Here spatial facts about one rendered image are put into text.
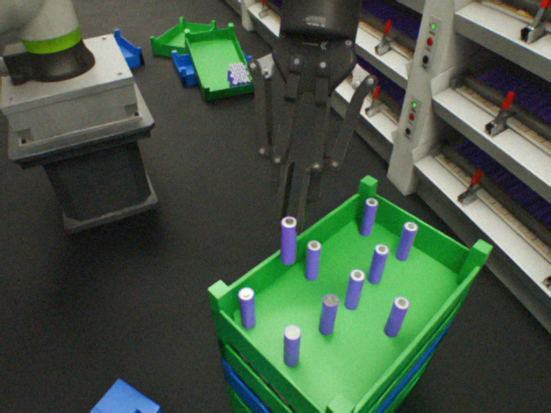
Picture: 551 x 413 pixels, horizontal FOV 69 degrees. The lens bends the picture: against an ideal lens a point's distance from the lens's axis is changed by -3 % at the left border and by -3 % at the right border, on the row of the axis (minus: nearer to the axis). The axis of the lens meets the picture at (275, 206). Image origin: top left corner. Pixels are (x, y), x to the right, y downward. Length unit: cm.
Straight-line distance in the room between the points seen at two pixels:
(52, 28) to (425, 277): 84
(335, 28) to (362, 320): 35
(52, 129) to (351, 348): 77
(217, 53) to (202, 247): 98
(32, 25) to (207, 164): 61
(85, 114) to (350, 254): 66
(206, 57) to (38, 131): 94
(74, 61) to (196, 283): 56
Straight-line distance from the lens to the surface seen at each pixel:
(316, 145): 42
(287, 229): 45
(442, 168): 115
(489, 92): 103
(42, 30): 100
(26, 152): 103
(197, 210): 116
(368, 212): 61
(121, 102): 100
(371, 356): 53
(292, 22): 40
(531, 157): 93
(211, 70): 176
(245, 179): 125
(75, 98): 99
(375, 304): 57
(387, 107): 135
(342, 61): 42
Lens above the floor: 79
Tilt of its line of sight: 43 degrees down
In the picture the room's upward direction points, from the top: straight up
